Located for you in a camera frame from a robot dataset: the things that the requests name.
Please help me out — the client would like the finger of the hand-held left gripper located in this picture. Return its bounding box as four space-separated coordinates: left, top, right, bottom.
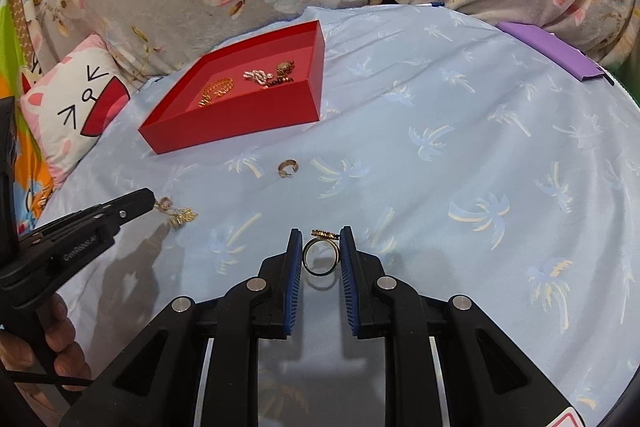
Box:
30 188 156 238

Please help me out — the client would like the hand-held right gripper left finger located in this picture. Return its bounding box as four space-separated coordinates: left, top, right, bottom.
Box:
60 228 305 427

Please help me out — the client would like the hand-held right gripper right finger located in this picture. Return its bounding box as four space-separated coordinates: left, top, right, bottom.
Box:
339 226 585 427

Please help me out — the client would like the gold chain bracelet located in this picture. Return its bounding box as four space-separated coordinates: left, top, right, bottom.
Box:
167 207 198 228

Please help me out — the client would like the gold ring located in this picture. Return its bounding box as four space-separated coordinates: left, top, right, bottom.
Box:
302 228 342 278

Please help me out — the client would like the red cardboard box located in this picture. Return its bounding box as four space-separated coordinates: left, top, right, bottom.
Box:
137 20 326 155

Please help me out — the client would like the gold braided bracelet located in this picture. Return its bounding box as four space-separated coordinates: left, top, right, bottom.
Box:
197 77 235 108

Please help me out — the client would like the person's left hand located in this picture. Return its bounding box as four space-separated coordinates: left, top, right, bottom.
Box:
0 293 96 408

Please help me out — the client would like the colourful cartoon cloth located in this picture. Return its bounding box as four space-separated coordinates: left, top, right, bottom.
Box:
0 0 56 228

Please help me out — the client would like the cat face pillow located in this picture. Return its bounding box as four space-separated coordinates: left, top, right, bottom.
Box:
20 34 132 185

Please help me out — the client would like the black cable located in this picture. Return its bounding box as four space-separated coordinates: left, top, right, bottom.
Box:
0 367 96 390

